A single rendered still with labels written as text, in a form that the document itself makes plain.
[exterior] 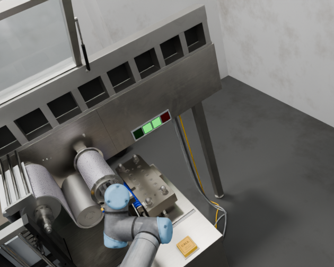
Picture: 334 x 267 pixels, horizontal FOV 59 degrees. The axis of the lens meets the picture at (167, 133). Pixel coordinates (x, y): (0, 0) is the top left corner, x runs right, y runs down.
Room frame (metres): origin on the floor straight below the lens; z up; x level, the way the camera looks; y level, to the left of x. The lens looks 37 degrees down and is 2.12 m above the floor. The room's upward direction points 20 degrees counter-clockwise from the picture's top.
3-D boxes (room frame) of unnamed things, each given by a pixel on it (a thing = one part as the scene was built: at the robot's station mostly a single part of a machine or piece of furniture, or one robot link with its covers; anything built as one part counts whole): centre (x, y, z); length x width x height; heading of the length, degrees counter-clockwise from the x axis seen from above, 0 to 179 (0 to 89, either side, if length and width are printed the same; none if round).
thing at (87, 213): (0.99, 0.47, 1.17); 0.26 x 0.12 x 0.12; 20
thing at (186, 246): (0.75, 0.09, 0.91); 0.07 x 0.07 x 0.02; 20
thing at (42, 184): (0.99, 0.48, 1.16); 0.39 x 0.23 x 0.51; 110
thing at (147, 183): (1.13, 0.20, 1.00); 0.40 x 0.16 x 0.06; 20
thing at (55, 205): (0.95, 0.60, 1.33); 0.25 x 0.14 x 0.14; 20
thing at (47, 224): (0.75, 0.52, 1.33); 0.06 x 0.03 x 0.03; 20
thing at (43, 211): (0.81, 0.54, 1.33); 0.06 x 0.06 x 0.06; 20
